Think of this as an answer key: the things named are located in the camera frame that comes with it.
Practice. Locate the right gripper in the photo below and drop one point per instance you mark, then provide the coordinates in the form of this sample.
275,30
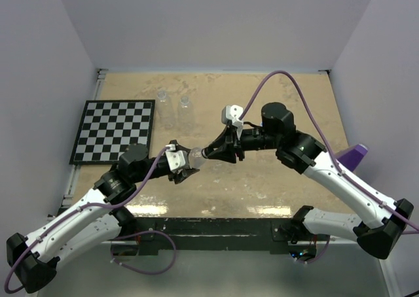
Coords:
228,146

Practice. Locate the clear bottle back left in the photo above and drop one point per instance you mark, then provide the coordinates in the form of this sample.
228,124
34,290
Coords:
165,109

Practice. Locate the black white checkerboard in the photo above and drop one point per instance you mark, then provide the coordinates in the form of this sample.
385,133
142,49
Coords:
116,125

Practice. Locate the aluminium rail left edge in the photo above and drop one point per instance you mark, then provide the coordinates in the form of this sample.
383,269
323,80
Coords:
80,143

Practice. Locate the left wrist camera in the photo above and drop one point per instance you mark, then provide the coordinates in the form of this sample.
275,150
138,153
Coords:
177,160

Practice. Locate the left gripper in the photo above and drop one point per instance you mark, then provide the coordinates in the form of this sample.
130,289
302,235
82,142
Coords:
182,174

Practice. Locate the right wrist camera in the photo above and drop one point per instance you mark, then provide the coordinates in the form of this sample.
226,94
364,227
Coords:
232,114

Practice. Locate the clear bottle back right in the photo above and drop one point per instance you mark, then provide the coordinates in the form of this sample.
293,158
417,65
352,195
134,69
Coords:
185,114

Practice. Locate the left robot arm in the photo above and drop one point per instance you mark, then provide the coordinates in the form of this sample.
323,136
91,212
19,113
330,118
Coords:
100,215

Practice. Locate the black bottle cap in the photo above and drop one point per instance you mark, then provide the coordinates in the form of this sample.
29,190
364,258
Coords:
204,154

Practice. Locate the purple object table edge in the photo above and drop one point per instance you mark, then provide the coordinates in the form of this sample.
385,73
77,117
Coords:
351,157

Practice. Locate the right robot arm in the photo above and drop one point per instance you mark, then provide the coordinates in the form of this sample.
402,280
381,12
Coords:
378,221

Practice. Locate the small clear plastic bottle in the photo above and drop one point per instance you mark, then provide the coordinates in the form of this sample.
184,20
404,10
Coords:
196,158

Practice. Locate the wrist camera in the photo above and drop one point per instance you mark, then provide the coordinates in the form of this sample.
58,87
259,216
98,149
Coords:
232,114
177,160

